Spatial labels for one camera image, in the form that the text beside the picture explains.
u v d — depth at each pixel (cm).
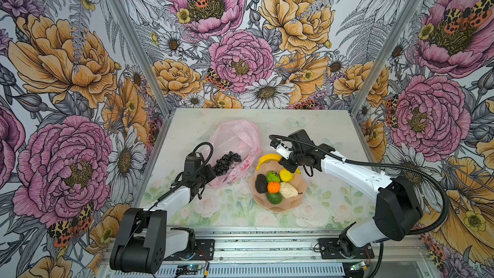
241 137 97
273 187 82
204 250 75
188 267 71
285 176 87
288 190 83
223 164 93
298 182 88
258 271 78
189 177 71
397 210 43
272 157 85
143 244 41
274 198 81
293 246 76
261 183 85
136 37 89
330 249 74
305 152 65
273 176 87
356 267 72
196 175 73
